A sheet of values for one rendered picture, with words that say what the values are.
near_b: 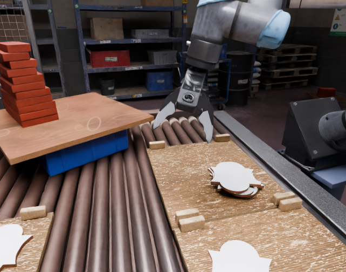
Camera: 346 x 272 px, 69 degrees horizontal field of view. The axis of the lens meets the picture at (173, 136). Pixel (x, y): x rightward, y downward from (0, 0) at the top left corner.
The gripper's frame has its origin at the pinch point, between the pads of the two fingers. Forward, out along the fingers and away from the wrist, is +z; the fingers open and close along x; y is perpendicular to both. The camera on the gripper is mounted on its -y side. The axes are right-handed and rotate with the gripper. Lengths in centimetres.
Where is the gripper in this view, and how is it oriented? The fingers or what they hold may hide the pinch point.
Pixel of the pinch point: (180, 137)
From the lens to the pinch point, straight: 65.7
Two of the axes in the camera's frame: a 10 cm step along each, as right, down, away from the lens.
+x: -9.7, -2.6, 0.4
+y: 1.4, -4.0, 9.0
